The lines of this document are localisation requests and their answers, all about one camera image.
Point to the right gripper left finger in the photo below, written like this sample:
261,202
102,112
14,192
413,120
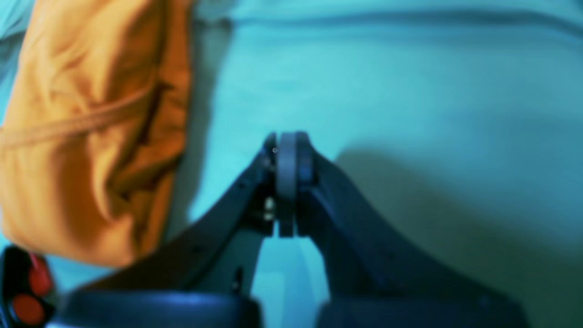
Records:
200,279

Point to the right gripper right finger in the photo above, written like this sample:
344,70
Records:
376,277

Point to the orange T-shirt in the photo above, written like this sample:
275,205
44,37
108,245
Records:
94,129

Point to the green table cloth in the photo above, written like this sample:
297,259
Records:
460,119

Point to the blue clamp at centre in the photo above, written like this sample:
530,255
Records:
25,287

